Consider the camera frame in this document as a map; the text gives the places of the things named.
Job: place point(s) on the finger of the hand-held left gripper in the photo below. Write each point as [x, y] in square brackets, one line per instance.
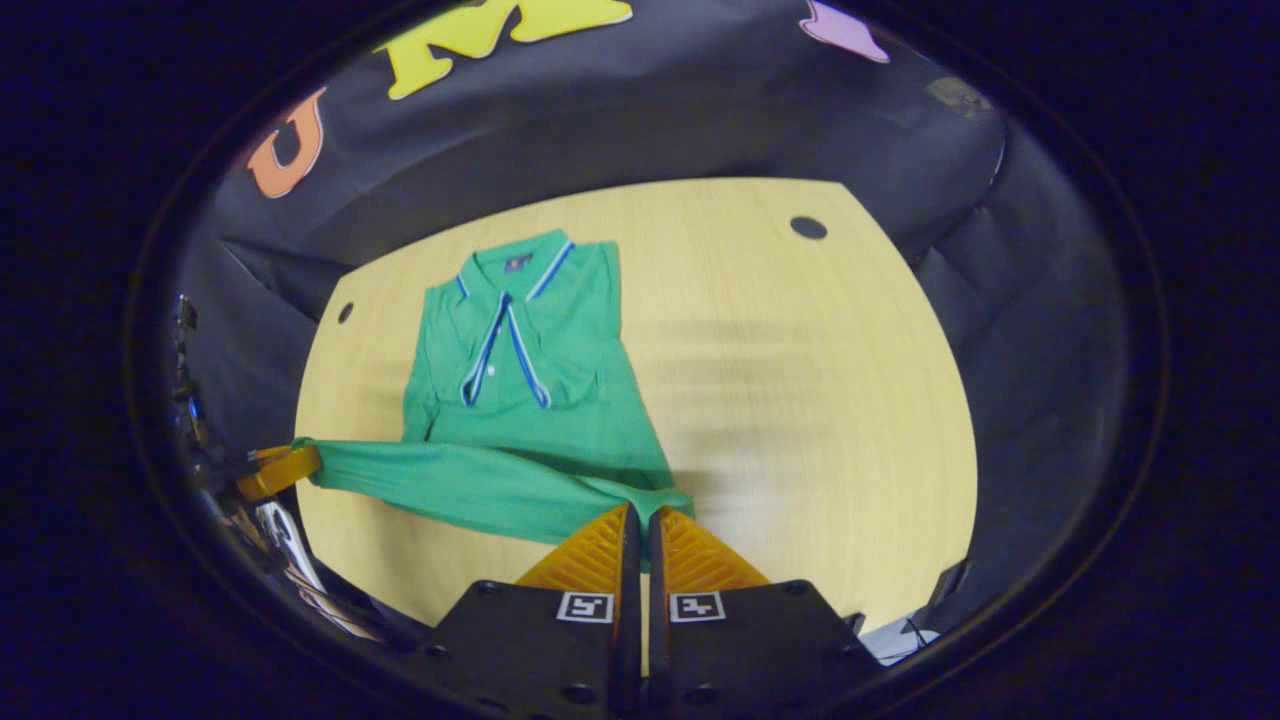
[285, 470]

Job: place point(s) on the green T-shirt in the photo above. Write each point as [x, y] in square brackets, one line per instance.
[520, 440]

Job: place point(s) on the black backdrop cloth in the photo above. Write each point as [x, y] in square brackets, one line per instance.
[700, 120]

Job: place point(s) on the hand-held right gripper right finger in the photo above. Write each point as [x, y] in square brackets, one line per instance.
[657, 620]

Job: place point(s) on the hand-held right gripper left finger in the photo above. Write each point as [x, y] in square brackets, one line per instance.
[630, 600]

